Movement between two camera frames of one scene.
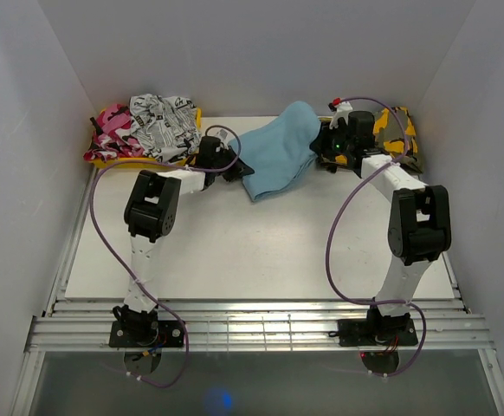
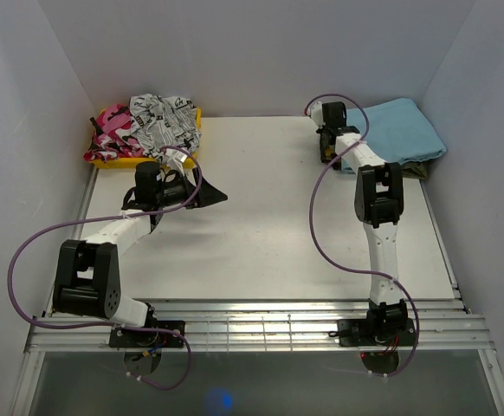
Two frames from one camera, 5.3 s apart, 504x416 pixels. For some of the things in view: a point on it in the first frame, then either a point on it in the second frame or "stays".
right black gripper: x=321 y=145 stays
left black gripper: x=238 y=169 to x=206 y=195
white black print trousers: x=165 y=126 stays
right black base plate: x=381 y=332 stays
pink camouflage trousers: x=114 y=135 stays
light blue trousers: x=280 y=151 to x=398 y=133
